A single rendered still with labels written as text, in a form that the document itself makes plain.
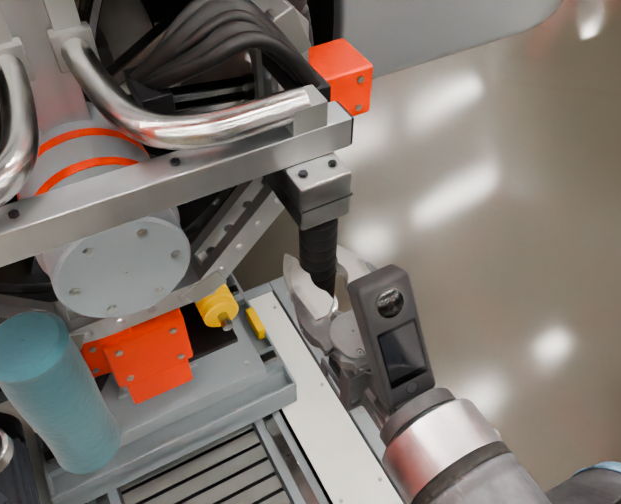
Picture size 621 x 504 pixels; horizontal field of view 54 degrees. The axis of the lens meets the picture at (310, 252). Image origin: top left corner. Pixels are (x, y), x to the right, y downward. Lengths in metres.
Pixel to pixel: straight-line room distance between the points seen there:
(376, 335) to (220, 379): 0.77
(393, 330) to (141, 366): 0.54
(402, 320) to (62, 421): 0.44
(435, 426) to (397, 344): 0.07
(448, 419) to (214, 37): 0.35
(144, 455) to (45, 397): 0.54
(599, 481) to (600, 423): 0.92
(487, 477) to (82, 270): 0.37
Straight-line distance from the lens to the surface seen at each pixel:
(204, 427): 1.25
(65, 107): 0.65
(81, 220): 0.47
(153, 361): 0.95
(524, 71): 2.56
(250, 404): 1.26
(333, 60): 0.77
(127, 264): 0.58
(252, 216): 0.82
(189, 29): 0.54
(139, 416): 1.22
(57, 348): 0.70
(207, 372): 1.24
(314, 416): 1.34
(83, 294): 0.59
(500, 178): 2.02
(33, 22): 0.61
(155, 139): 0.47
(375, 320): 0.48
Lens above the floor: 1.28
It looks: 49 degrees down
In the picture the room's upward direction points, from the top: straight up
